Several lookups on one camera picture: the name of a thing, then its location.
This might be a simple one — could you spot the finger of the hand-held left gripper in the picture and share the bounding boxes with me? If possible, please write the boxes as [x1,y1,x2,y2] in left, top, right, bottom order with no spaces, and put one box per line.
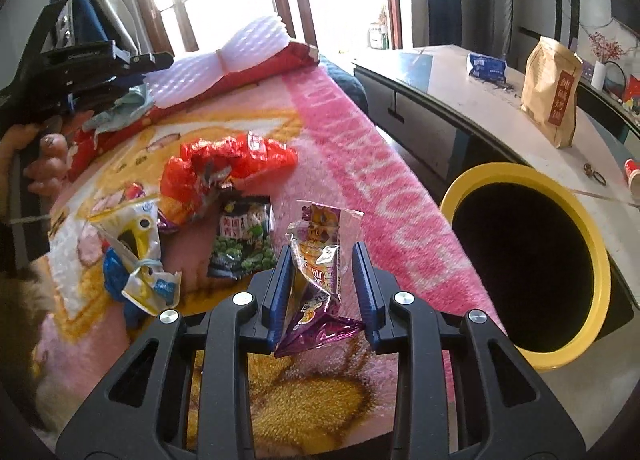
[112,41,174,88]

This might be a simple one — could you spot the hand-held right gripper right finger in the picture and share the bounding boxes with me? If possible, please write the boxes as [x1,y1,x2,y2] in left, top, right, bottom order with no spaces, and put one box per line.
[351,241,587,460]

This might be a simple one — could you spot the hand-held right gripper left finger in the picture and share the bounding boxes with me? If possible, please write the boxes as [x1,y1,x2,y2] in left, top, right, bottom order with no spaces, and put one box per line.
[55,244,301,460]

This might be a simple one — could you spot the purple snack wrapper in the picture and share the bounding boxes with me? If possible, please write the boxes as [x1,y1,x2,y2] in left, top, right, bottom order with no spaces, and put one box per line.
[272,200,366,360]

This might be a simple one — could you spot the green pea snack packet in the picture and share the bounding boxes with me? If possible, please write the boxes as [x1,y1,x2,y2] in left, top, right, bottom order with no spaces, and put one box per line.
[206,196,277,281]

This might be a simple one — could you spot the yellow trash bin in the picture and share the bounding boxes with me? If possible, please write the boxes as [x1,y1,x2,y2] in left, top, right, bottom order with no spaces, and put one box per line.
[439,162,612,373]

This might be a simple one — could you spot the person's left hand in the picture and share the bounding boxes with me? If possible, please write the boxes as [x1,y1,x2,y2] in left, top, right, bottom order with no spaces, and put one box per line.
[0,124,71,198]

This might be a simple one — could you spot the teal cloth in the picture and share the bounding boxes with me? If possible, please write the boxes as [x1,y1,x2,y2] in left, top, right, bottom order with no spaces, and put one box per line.
[82,85,158,133]

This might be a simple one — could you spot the white foam wrap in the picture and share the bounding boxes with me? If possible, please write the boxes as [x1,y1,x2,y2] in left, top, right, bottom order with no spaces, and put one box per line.
[150,14,292,108]

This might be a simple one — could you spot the pink printed blanket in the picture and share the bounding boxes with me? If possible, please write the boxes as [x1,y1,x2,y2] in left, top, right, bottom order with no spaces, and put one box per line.
[30,62,508,456]

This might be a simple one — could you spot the red blanket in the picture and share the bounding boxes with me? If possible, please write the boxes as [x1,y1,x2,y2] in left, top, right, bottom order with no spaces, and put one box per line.
[65,40,321,181]

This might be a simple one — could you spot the red plastic bag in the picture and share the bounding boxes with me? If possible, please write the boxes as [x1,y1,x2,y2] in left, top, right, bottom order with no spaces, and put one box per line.
[160,131,299,226]

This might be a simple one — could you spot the small purple candy wrapper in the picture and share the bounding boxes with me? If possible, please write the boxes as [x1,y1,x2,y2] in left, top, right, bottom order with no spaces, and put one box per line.
[157,207,181,237]

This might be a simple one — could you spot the white yellow blue snack packet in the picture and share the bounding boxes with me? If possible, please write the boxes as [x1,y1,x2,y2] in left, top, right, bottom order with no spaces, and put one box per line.
[90,200,182,317]

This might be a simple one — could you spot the white coffee table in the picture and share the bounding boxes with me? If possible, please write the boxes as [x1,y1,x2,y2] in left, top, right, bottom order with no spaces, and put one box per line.
[352,44,640,326]

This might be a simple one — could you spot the fuzzy beige clothing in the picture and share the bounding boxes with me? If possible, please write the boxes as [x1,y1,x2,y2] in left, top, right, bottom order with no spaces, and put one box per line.
[0,265,66,441]

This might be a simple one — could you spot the small white container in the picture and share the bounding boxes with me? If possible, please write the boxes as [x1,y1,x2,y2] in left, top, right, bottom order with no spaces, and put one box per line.
[367,20,391,50]

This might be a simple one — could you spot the blue tissue packet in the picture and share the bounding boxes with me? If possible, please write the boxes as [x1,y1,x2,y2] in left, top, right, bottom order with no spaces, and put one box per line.
[467,52,508,86]

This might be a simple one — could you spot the brown paper bag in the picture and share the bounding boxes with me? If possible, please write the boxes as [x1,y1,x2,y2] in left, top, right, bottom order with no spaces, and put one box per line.
[520,36,584,149]

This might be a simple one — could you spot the red paper cup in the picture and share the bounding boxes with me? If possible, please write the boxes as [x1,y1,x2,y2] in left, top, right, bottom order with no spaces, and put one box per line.
[623,158,640,198]

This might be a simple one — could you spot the white vase with red flowers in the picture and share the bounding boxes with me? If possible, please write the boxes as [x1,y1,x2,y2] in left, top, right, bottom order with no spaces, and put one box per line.
[587,31,626,88]

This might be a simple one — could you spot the red printed box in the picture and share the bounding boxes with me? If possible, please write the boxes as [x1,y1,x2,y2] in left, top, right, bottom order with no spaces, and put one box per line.
[620,75,640,116]

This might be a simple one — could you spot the dark hair ties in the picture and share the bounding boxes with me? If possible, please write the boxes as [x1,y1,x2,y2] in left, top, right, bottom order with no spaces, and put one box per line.
[582,163,607,187]

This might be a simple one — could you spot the round black frame ornament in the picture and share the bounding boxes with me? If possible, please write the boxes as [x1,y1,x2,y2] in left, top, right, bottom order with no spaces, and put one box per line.
[602,64,627,98]

